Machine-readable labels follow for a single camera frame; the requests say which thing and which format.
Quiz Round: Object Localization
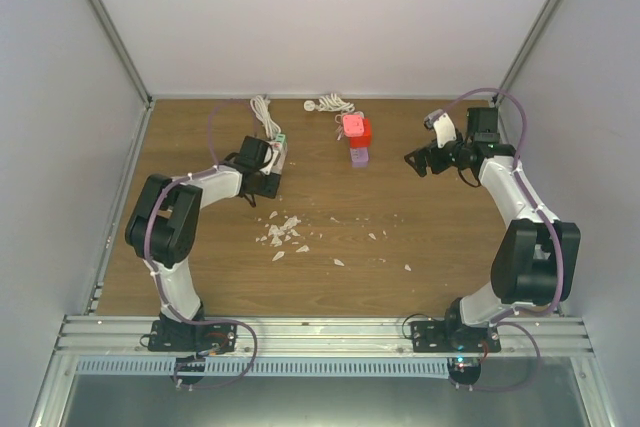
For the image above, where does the white power strip cable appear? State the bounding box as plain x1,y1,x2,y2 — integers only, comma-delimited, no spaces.
249,94,282,138

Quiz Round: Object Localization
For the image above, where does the white power strip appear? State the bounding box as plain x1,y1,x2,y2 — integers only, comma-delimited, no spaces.
267,143,288,182

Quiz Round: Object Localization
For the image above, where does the white cube adapter plug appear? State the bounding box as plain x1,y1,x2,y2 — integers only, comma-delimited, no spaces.
262,142,281,175

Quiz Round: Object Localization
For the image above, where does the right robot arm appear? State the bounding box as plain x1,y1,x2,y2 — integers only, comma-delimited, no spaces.
405,107,581,352

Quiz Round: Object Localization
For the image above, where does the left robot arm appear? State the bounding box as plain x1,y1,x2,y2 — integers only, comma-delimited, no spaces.
125,134,287,351

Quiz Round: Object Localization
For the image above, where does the red plug block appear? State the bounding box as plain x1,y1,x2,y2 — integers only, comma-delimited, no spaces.
348,118,372,149

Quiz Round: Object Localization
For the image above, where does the purple plug adapter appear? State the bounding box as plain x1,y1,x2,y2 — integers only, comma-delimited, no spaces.
350,147,369,168

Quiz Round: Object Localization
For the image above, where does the pink cube socket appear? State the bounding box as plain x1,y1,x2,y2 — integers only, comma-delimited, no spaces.
341,114,365,138

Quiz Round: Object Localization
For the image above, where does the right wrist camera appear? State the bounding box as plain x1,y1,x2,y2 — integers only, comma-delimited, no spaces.
424,109,458,149

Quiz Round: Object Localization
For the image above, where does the white coiled cable with plug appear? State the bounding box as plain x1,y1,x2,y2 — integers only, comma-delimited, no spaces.
302,92,356,114

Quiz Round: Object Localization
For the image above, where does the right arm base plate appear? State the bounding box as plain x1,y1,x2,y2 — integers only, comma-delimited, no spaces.
409,320,501,354

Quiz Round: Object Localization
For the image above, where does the aluminium rail frame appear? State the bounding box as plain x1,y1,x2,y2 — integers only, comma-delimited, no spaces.
30,315,615,426

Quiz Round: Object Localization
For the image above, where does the slotted cable duct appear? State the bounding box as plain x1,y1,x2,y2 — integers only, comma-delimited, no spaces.
76,356,449,379

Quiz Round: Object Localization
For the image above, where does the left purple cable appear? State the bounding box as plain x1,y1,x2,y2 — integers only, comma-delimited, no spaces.
143,99,257,390

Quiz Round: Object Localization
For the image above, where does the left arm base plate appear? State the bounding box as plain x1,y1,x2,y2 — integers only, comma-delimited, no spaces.
141,316,236,354

